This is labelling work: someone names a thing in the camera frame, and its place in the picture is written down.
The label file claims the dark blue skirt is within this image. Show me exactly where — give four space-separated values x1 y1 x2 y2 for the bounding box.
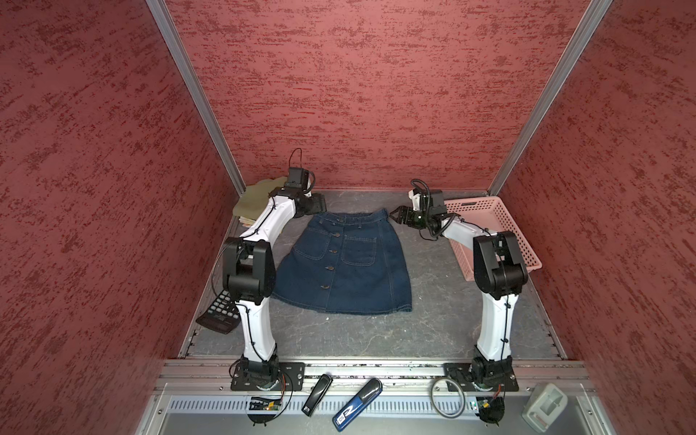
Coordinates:
272 208 413 315

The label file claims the olive green skirt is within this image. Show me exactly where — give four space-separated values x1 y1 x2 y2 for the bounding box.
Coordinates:
233 177 287 221

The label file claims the blue black stapler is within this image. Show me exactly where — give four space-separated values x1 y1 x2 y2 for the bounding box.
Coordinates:
332 378 382 432

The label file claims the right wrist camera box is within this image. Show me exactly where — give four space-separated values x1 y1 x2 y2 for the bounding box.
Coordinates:
409 188 425 212

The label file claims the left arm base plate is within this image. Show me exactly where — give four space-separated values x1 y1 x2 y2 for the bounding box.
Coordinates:
229 362 306 393

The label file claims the pink plastic basket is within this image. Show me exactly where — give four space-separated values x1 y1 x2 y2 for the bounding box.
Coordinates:
444 197 542 282

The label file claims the circuit board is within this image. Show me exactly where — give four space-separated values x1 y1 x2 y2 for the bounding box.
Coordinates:
248 396 284 413
478 397 506 426

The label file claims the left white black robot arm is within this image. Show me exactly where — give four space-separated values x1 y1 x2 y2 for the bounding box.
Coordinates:
221 188 326 391

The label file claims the left circuit board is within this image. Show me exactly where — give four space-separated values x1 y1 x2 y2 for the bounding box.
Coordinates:
248 396 284 413

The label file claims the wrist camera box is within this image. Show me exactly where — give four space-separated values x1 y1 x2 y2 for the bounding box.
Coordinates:
409 188 425 212
285 167 315 193

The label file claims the floral pastel skirt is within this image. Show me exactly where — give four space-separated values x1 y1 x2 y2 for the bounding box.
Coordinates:
239 217 256 228

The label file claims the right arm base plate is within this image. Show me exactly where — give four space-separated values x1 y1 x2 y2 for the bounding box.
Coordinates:
443 362 520 393

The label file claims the black calculator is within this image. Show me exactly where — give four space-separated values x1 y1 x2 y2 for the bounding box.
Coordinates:
196 290 241 335

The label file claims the right circuit board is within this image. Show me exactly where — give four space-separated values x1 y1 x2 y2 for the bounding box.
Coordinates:
478 397 506 426

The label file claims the coiled grey cable ring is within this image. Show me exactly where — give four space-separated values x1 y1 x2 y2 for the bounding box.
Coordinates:
430 377 467 420

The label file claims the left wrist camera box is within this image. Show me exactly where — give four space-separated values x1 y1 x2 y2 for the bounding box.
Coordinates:
285 167 315 193

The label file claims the grey plastic holder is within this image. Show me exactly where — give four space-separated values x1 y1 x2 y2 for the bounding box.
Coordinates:
521 382 568 433

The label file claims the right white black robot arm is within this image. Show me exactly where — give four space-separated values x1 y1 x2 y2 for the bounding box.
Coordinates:
390 179 530 392

